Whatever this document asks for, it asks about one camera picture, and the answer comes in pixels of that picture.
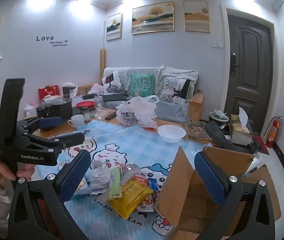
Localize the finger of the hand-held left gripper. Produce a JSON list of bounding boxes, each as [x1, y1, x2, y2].
[[16, 116, 64, 136], [33, 131, 86, 151]]

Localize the black laptop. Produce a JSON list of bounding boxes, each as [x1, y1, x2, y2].
[[102, 93, 128, 102]]

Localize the glass ashtray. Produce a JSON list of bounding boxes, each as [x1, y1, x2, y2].
[[183, 120, 209, 141]]

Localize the brown cardboard box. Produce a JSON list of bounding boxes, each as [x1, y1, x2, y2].
[[154, 146, 282, 240]]

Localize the white mug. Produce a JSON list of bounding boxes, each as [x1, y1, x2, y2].
[[68, 114, 85, 130]]

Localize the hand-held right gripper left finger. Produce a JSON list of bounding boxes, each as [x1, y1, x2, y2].
[[7, 149, 92, 240]]

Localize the red fire extinguisher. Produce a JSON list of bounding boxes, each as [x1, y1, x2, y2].
[[265, 116, 284, 149]]

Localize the teal tree print pillow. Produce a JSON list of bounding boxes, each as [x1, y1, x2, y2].
[[130, 73, 155, 98]]

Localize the medium framed tree painting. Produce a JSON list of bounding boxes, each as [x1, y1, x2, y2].
[[183, 0, 211, 33]]

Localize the red gift bag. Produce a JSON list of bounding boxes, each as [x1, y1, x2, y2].
[[38, 85, 60, 103]]

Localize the dark brown door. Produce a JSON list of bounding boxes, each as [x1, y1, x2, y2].
[[225, 8, 275, 136]]

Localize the grey sofa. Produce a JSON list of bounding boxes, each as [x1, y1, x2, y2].
[[103, 65, 204, 125]]

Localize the rolled beige mat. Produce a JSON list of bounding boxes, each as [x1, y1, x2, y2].
[[100, 48, 106, 83]]

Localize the pile of snack packets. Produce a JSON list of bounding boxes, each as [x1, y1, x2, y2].
[[76, 159, 172, 219]]

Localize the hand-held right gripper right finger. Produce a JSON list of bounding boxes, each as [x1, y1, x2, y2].
[[194, 151, 277, 240]]

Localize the brown tissue box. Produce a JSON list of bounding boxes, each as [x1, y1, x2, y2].
[[229, 107, 254, 145]]

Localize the glass jar dark lid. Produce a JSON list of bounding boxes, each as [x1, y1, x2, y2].
[[81, 107, 91, 123]]

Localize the white plastic bowl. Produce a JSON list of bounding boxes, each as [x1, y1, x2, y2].
[[157, 124, 186, 143]]

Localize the red round lid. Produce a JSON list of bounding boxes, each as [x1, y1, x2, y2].
[[76, 101, 96, 109]]

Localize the silver fish snack packet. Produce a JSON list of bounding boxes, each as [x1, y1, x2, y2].
[[137, 196, 158, 213]]

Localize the black bag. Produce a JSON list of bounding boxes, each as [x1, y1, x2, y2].
[[204, 121, 253, 153]]

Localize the wine glass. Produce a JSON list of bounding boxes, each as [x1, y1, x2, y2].
[[94, 95, 104, 120]]

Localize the large framed tree painting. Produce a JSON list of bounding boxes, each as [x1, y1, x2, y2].
[[131, 1, 175, 35]]

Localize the white pillow black tree print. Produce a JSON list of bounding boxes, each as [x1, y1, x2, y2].
[[160, 76, 191, 103]]

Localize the small framed landscape painting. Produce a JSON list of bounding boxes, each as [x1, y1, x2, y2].
[[106, 13, 123, 41]]

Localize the black lettering wall sticker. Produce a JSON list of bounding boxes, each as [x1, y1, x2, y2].
[[36, 35, 69, 48]]

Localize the brown blue chocolate bar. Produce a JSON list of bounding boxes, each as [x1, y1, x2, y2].
[[147, 177, 159, 191]]

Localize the white printed plastic bag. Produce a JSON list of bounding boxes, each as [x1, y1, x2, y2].
[[116, 96, 160, 128]]

